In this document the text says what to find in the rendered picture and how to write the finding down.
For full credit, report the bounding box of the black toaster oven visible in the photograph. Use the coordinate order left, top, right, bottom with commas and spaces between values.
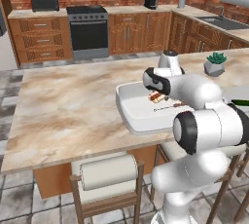
29, 0, 60, 13

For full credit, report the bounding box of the white fridge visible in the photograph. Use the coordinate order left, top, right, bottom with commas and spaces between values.
0, 5, 18, 72

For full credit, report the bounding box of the grey sink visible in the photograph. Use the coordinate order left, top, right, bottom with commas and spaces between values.
196, 15, 249, 31

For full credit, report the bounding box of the grey tupperware tray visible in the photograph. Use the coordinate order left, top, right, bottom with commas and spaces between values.
221, 86, 249, 105

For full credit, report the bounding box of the wooden stool with white cushion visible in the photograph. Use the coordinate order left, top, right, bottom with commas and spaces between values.
69, 152, 146, 224
232, 156, 249, 224
149, 142, 249, 224

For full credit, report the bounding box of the black coffee machine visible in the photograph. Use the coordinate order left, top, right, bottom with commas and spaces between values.
143, 0, 160, 11

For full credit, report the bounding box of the wooden cupboard run under sink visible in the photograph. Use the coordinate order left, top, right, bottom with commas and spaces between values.
167, 13, 249, 55

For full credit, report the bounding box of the wooden drawer cabinet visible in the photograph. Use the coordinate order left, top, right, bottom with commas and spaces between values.
7, 9, 74, 65

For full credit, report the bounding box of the grey tap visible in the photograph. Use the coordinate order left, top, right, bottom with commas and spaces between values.
216, 5, 226, 18

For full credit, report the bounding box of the kebab skewer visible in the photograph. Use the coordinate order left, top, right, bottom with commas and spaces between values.
153, 102, 186, 112

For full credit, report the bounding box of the wooden base cupboard run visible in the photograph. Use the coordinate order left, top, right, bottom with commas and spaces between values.
107, 11, 172, 56

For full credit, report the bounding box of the wooden island counter base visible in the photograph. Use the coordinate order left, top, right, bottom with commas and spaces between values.
32, 144, 160, 200

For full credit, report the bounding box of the green plant in grey pot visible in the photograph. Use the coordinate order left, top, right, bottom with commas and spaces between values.
203, 52, 229, 78

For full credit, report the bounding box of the brown hot dog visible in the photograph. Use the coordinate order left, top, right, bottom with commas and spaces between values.
148, 92, 164, 102

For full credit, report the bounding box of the white tupperware tray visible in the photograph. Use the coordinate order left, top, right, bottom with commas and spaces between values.
115, 81, 196, 135

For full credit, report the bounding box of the green cucumber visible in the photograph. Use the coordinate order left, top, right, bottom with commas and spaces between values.
231, 98, 249, 107

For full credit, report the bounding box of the black and grey stove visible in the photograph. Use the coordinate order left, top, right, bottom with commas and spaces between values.
65, 5, 110, 61

